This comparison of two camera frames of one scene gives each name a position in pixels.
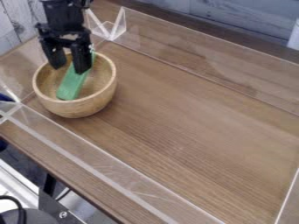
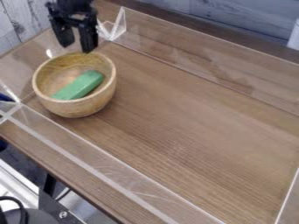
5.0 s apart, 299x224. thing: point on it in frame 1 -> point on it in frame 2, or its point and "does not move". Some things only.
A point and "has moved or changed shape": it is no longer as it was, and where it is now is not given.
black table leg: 50,185 does not move
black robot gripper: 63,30 -> 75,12
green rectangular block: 72,81 has moved or changed shape
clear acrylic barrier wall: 258,74 does not move
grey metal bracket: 51,206 does not move
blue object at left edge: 4,97 does not move
